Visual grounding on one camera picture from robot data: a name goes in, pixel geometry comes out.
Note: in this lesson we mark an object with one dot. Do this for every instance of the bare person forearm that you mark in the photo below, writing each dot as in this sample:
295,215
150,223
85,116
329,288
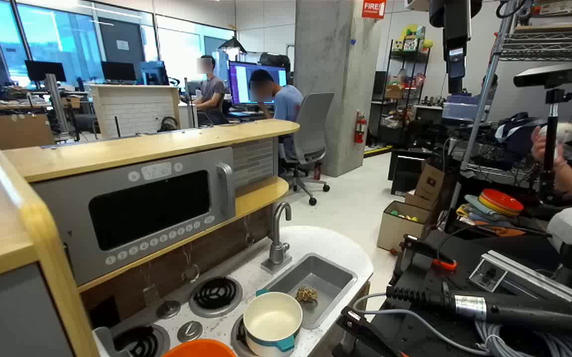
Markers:
565,175

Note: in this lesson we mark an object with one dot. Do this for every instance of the black coil stove burner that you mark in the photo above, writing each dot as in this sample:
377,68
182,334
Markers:
240,338
138,340
216,294

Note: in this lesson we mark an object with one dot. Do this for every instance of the grey stove knob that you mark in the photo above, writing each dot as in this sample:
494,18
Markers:
170,310
190,330

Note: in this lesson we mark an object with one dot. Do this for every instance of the orange toy pot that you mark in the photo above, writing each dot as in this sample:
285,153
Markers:
200,348

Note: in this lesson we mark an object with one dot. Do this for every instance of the grey office chair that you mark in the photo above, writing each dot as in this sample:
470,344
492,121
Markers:
313,129

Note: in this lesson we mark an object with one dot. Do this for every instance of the silver toy faucet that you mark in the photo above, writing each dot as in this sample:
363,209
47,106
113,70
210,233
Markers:
277,248

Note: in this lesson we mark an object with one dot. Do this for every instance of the man in blue shirt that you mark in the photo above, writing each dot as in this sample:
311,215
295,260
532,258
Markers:
287,100

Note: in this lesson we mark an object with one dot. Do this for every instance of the red fire extinguisher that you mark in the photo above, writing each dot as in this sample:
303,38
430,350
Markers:
361,129

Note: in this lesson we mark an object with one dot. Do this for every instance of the monitor with purple screen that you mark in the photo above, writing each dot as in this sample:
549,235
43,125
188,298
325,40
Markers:
242,82

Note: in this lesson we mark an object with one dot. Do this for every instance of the grey toy sink basin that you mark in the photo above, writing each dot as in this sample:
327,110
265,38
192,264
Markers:
329,278

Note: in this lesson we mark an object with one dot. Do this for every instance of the man in grey shirt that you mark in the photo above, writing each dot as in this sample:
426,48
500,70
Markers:
212,92

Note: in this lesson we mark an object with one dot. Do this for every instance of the leopard print plush toy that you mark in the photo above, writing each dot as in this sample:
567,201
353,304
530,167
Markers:
307,296

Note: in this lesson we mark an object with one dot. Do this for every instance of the open cardboard box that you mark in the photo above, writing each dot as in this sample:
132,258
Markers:
397,229

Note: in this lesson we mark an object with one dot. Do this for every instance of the grey concrete pillar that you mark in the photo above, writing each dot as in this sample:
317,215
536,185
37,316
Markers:
329,66

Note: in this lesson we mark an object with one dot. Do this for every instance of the black headphones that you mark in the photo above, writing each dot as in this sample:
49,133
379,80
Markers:
168,121

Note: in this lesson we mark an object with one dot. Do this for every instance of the black storage shelf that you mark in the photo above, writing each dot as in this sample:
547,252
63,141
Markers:
402,100

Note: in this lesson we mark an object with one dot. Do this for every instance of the tall cardboard box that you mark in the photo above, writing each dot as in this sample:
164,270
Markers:
428,185

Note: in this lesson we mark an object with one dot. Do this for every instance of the black pendant lamp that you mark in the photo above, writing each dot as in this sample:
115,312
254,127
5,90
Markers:
234,46

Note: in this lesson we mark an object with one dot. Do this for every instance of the white desk partition panel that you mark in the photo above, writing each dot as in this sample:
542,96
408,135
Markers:
134,110

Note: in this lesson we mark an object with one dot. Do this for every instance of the dark computer monitor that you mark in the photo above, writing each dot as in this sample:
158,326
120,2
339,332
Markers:
118,70
156,72
45,70

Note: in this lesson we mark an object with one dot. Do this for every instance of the blue box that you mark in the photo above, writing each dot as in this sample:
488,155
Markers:
466,108

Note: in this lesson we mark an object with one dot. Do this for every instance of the orange plastic plate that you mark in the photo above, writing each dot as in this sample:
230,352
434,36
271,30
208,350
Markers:
504,201

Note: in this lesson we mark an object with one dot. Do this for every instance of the grey toy microwave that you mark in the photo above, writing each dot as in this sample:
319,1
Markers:
69,199

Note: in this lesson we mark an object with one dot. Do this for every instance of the black hanging device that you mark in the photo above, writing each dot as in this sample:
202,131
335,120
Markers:
456,32

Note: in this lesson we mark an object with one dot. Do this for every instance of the black rod with silver label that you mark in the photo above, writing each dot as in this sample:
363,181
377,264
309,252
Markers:
532,314

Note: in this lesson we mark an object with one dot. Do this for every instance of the red wall sign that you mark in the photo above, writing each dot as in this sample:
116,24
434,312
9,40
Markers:
375,8

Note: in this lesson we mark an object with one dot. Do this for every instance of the aluminium rail profile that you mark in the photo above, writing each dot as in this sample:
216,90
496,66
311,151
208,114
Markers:
518,274

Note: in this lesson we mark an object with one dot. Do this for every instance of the black camera stand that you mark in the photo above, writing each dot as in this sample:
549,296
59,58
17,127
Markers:
551,145

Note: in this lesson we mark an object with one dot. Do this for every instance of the black camera bar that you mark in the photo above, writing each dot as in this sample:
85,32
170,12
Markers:
555,74

